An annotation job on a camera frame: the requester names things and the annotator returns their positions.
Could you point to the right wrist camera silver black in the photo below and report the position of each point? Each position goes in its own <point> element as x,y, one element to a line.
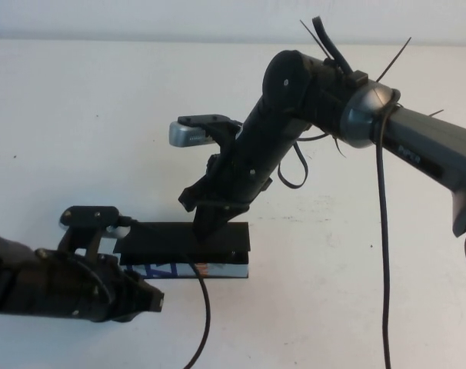
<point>187,134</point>

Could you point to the black right camera mount bracket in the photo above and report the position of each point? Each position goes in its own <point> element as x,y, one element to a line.
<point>227,128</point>

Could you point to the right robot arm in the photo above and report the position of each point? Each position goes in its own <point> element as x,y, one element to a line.
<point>410,134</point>

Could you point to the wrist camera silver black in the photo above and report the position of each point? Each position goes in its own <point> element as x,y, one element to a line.
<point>187,134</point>
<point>87,215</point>

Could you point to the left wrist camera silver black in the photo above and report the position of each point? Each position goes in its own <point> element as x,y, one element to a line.
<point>87,215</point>

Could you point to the hanging black zip tie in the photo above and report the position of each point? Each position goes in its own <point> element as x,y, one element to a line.
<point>338,148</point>

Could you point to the black glasses case printed front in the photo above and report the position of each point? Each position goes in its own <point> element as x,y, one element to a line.
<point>217,234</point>

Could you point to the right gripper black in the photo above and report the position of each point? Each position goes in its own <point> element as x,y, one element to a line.
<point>240,173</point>

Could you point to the upright black zip tie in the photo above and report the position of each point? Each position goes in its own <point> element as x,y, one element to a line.
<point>313,38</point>
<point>394,59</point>

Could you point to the black left camera mount bracket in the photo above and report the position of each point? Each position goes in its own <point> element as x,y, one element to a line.
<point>69,240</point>

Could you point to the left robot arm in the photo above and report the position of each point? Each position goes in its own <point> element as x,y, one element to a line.
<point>10,276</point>

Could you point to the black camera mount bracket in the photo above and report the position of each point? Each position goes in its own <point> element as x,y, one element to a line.
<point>69,240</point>
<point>227,128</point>

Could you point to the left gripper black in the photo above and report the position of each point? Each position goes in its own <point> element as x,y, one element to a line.
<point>75,288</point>

